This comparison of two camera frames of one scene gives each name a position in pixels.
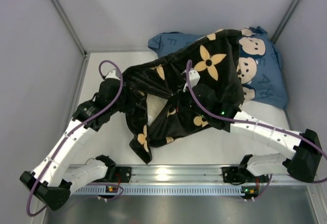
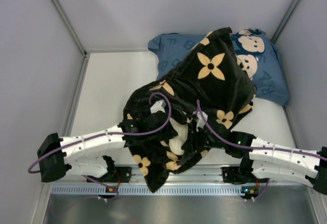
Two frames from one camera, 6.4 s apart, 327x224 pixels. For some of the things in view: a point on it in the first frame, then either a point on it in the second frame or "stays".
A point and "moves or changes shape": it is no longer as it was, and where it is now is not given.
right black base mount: (234, 174) stays
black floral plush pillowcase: (193, 89) moves or changes shape
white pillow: (155, 104) -> (176, 144)
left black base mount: (122, 174) stays
